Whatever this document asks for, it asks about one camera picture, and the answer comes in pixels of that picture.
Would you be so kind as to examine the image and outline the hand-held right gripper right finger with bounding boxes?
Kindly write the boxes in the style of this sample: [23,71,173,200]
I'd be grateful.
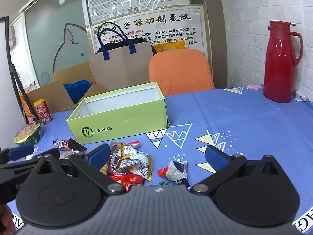
[190,145,290,194]

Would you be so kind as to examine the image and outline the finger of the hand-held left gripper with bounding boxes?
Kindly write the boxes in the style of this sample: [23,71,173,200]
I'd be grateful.
[0,149,61,184]
[0,144,35,164]

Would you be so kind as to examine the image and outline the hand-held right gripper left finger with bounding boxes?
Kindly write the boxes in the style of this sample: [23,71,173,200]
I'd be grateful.
[29,144,126,194]

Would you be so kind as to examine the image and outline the pile of snack packets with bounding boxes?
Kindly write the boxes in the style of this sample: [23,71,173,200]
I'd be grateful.
[52,138,191,193]

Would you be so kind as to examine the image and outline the light green cardboard box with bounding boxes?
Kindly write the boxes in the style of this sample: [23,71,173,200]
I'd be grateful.
[66,81,169,145]

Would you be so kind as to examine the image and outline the person's left hand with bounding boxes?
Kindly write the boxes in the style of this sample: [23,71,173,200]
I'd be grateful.
[0,204,16,233]

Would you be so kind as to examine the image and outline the green instant noodle bowl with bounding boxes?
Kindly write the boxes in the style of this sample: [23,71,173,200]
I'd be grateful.
[13,121,43,145]

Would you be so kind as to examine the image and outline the blue printed tablecloth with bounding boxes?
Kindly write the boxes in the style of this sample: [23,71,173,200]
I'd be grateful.
[0,84,313,235]

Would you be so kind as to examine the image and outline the red snack can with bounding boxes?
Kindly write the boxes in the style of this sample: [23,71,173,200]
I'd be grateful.
[33,99,53,125]

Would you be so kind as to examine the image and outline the brown cardboard box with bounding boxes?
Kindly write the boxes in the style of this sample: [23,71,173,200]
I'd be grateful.
[26,61,112,113]

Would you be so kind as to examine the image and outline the blue plastic seat part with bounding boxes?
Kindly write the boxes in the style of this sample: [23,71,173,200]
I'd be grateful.
[63,80,93,104]

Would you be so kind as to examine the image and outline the orange mesh chair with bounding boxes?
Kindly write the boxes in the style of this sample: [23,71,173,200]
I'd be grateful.
[149,49,216,96]

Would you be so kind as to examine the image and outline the cat outline window decal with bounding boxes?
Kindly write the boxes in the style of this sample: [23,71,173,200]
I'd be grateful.
[40,23,92,86]

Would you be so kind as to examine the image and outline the red thermos jug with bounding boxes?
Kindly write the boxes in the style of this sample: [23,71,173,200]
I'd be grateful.
[263,21,304,103]

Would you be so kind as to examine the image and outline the black framed whiteboard stand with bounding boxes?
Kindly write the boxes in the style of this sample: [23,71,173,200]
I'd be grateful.
[0,17,42,126]

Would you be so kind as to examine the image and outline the text poster board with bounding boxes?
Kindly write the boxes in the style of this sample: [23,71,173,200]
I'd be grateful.
[85,4,212,64]

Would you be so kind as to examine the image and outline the brown paper bag blue handles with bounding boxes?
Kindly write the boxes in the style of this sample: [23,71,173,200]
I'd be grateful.
[89,22,153,92]

